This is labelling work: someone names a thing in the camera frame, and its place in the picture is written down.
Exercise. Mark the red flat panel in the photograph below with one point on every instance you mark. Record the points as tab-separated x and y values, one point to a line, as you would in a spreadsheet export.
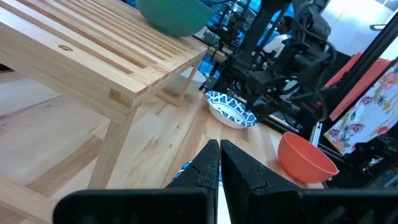
357	87

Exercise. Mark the orange plastic bowl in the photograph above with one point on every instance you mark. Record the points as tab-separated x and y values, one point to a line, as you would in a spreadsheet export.
301	158

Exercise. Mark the white ceramic bowl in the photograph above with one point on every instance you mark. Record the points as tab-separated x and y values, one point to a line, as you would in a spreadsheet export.
173	87

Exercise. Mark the black frame post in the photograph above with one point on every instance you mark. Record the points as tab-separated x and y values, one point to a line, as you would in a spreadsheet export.
373	49

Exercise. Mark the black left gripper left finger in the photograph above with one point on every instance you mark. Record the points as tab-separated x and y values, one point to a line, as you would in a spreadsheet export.
192	202

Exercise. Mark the person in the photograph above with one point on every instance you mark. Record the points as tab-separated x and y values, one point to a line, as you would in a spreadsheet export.
276	43

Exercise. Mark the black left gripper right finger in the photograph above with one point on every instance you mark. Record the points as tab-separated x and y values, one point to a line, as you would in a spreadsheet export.
264	202

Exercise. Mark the white floral cloth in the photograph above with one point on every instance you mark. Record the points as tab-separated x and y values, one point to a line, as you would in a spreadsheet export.
370	115

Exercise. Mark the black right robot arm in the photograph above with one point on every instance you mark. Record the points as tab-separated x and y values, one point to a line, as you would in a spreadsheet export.
261	31

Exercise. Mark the silver aluminium profile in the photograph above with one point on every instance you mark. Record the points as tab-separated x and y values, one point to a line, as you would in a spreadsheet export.
315	133

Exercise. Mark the wooden slatted shelf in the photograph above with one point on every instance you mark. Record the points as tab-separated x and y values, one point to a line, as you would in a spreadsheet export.
93	62

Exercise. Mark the blue patterned paper bowl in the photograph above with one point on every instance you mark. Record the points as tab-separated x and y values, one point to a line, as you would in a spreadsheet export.
230	109
184	168

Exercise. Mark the teal plastic bowl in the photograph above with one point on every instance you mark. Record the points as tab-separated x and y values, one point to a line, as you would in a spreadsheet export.
174	15

